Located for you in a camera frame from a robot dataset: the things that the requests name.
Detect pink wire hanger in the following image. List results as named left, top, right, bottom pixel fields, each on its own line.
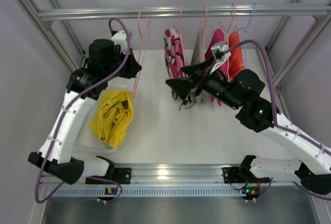
left=131, top=11, right=153, bottom=98

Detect yellow trousers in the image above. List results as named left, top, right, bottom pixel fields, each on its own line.
left=89, top=89, right=134, bottom=148

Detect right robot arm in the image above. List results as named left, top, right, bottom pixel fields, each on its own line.
left=166, top=62, right=330, bottom=195

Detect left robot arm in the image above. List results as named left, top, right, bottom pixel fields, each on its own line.
left=28, top=38, right=141, bottom=185

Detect grey trousers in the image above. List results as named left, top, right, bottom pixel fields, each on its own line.
left=179, top=30, right=206, bottom=110

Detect pink patterned trousers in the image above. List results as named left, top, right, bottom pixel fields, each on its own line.
left=163, top=28, right=188, bottom=102

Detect orange trousers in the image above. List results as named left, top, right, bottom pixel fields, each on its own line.
left=228, top=31, right=245, bottom=82

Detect magenta trousers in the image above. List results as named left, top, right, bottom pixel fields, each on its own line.
left=204, top=28, right=230, bottom=106

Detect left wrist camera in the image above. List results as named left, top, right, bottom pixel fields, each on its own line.
left=111, top=30, right=127, bottom=48

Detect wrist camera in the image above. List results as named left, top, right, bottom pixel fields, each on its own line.
left=211, top=41, right=231, bottom=73
left=111, top=30, right=127, bottom=48

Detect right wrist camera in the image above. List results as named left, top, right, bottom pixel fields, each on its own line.
left=211, top=41, right=231, bottom=73

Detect blue wire hanger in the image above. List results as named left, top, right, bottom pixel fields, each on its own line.
left=234, top=3, right=257, bottom=69

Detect aluminium front rail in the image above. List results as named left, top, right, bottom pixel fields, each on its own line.
left=38, top=163, right=319, bottom=186

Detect aluminium hanging rail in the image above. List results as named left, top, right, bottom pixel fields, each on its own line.
left=37, top=3, right=330, bottom=21

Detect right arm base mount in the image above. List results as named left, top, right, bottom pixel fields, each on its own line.
left=222, top=166, right=248, bottom=184

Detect slotted cable duct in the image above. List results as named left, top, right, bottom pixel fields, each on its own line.
left=53, top=186, right=245, bottom=198

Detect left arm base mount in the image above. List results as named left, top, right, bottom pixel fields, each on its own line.
left=85, top=167, right=131, bottom=185

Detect right aluminium frame post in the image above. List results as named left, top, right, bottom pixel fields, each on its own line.
left=267, top=0, right=330, bottom=125

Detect aluminium frame post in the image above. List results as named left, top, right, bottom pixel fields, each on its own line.
left=267, top=0, right=330, bottom=125
left=15, top=0, right=86, bottom=72

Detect left aluminium frame post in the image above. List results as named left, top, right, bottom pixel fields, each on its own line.
left=15, top=0, right=86, bottom=72

